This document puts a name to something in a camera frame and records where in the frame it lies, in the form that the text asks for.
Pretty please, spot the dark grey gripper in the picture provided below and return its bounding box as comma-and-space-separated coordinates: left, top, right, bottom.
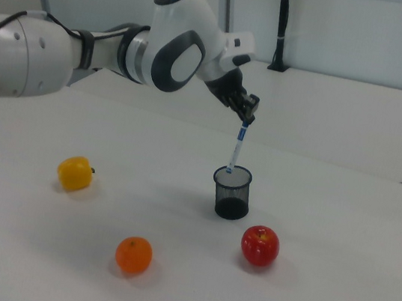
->
198, 61, 266, 127

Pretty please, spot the white marker pen blue cap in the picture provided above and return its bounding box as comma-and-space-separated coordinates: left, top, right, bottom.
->
224, 119, 252, 177

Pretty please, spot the black mesh pen cup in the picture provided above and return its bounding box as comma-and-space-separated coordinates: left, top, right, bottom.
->
207, 162, 257, 223

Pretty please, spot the black pole with clamp base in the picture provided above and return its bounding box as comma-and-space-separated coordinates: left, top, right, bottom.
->
266, 0, 301, 74

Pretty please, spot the red apple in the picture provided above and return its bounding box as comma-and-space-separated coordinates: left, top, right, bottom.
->
237, 222, 284, 270

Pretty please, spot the yellow bell pepper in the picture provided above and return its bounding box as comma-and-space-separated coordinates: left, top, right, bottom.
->
54, 152, 98, 195

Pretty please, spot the orange fruit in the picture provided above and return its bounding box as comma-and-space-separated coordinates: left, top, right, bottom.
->
112, 234, 156, 278

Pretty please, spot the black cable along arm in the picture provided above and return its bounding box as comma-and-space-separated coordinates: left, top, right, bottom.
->
0, 5, 93, 68

